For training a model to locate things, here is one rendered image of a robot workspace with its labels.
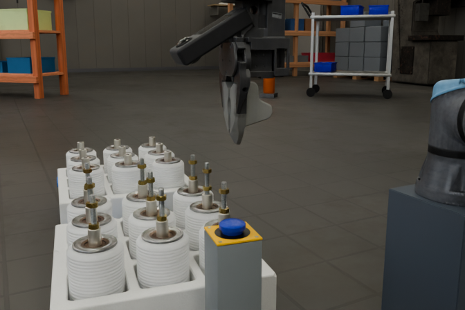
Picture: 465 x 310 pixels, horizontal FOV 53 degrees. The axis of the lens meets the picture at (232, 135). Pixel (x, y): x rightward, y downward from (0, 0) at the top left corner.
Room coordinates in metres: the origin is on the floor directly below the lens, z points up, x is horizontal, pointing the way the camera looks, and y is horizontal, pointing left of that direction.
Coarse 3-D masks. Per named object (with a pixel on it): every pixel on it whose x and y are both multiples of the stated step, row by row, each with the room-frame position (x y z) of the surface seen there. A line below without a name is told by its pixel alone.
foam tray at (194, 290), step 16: (64, 224) 1.03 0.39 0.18; (64, 240) 0.94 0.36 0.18; (128, 240) 0.94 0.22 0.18; (64, 256) 0.86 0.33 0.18; (128, 256) 0.86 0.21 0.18; (192, 256) 0.86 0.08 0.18; (64, 272) 0.80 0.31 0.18; (128, 272) 0.80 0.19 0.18; (192, 272) 0.80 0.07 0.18; (272, 272) 0.80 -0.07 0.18; (64, 288) 0.74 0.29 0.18; (128, 288) 0.75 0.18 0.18; (160, 288) 0.74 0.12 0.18; (176, 288) 0.74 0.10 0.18; (192, 288) 0.74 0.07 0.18; (272, 288) 0.79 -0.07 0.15; (64, 304) 0.69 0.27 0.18; (80, 304) 0.69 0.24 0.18; (96, 304) 0.69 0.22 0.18; (112, 304) 0.70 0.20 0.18; (128, 304) 0.70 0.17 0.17; (144, 304) 0.71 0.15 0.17; (160, 304) 0.72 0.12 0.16; (176, 304) 0.73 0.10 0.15; (192, 304) 0.74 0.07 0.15; (272, 304) 0.79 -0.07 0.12
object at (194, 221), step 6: (186, 210) 0.94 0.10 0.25; (186, 216) 0.93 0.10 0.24; (192, 216) 0.91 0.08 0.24; (198, 216) 0.91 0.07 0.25; (204, 216) 0.91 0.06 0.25; (210, 216) 0.91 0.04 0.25; (216, 216) 0.91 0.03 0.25; (186, 222) 0.93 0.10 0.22; (192, 222) 0.91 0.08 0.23; (198, 222) 0.91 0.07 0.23; (204, 222) 0.90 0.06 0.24; (186, 228) 0.94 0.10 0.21; (192, 228) 0.91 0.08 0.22; (198, 228) 0.91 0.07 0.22; (192, 234) 0.91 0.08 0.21; (198, 234) 0.91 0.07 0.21; (192, 240) 0.91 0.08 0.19; (198, 240) 0.91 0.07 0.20; (192, 246) 0.91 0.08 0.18; (198, 246) 0.91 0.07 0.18
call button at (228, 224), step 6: (222, 222) 0.66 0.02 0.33; (228, 222) 0.66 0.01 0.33; (234, 222) 0.66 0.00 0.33; (240, 222) 0.66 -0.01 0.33; (222, 228) 0.65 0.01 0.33; (228, 228) 0.64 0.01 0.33; (234, 228) 0.64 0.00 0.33; (240, 228) 0.65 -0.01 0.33; (228, 234) 0.65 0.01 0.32; (234, 234) 0.65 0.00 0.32; (240, 234) 0.65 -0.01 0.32
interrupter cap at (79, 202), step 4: (96, 196) 1.02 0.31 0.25; (100, 196) 1.02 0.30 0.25; (76, 200) 0.99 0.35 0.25; (80, 200) 0.99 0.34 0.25; (96, 200) 1.00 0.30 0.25; (100, 200) 0.99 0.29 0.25; (104, 200) 0.99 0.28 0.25; (72, 204) 0.96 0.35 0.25; (76, 204) 0.96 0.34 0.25; (80, 204) 0.96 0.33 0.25; (84, 204) 0.96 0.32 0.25; (100, 204) 0.96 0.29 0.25
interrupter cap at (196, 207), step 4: (212, 200) 0.99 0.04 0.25; (192, 204) 0.96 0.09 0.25; (196, 204) 0.96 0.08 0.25; (200, 204) 0.96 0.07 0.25; (212, 204) 0.97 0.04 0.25; (216, 204) 0.96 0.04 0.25; (220, 204) 0.96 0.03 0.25; (192, 208) 0.93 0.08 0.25; (196, 208) 0.94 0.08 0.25; (200, 208) 0.94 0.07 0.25; (212, 208) 0.94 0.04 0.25; (216, 208) 0.93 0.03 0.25; (200, 212) 0.92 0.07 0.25; (204, 212) 0.91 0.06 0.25; (208, 212) 0.91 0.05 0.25; (212, 212) 0.92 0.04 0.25
